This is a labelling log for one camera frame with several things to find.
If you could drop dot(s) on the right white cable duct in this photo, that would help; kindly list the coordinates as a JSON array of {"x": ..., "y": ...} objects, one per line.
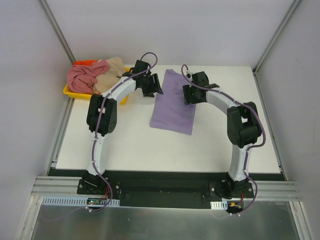
[{"x": 219, "y": 205}]

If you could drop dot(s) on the right aluminium frame post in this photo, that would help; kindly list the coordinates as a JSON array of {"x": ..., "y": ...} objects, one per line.
[{"x": 294, "y": 5}]

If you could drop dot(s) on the purple t shirt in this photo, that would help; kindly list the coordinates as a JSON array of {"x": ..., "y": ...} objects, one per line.
[{"x": 170, "y": 111}]

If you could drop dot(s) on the aluminium front rail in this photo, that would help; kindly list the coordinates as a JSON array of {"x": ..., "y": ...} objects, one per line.
[{"x": 286, "y": 191}]

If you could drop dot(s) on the pink t shirt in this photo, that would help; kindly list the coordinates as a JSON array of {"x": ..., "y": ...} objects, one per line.
[{"x": 82, "y": 78}]

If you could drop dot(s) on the white cable duct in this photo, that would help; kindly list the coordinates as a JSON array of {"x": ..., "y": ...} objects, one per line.
[
  {"x": 219, "y": 205},
  {"x": 74, "y": 201}
]

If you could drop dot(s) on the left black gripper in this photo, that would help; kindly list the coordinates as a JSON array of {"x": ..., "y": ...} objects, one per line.
[{"x": 152, "y": 86}]

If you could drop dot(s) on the left aluminium frame post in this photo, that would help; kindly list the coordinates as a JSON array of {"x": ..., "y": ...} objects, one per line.
[{"x": 56, "y": 29}]

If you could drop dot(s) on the left white cable duct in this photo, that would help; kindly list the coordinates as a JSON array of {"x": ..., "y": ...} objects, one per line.
[{"x": 74, "y": 201}]

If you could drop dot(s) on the yellow plastic bin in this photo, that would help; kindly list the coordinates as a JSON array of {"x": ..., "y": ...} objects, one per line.
[{"x": 67, "y": 92}]

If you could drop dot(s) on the aluminium frame post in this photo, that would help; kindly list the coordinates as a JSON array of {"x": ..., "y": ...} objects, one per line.
[
  {"x": 294, "y": 5},
  {"x": 56, "y": 29}
]

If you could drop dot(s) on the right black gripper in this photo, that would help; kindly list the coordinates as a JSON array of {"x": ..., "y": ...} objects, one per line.
[{"x": 191, "y": 94}]

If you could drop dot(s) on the beige t shirt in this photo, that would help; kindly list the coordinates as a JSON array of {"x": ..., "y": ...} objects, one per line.
[{"x": 107, "y": 80}]

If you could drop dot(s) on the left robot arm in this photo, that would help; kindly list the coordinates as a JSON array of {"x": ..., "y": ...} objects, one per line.
[{"x": 102, "y": 115}]

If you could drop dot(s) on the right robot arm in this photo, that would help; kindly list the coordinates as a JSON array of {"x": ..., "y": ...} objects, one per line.
[{"x": 243, "y": 126}]

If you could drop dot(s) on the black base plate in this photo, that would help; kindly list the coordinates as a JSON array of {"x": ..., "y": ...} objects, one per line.
[{"x": 156, "y": 189}]

